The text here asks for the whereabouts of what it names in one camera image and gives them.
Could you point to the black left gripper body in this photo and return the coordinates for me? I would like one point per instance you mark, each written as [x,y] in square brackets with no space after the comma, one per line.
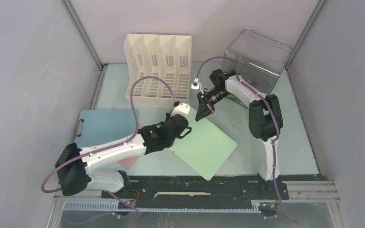
[169,143]

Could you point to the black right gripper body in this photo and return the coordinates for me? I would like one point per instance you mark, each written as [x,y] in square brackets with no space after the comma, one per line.
[215,95]

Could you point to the green clipboard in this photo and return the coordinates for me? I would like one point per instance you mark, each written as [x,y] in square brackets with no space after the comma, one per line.
[205,149]

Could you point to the transparent grey drawer box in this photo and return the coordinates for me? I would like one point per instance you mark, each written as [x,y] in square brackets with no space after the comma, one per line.
[257,58]

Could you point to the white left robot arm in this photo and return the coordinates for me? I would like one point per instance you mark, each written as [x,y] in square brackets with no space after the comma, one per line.
[80,169]

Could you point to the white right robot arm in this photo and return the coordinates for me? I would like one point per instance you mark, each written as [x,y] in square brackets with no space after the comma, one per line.
[265,117]

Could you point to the white file organizer rack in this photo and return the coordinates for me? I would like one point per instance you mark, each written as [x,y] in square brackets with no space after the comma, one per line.
[159,68]

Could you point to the pink paper sheet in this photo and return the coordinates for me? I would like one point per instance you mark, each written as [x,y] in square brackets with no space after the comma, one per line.
[127,163]

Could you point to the blue clipboard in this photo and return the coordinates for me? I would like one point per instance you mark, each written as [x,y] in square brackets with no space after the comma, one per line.
[96,127]

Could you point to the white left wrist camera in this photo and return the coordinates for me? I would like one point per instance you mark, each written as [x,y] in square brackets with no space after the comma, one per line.
[180,108]

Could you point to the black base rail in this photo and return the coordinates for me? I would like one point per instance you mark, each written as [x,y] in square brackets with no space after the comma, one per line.
[194,192]

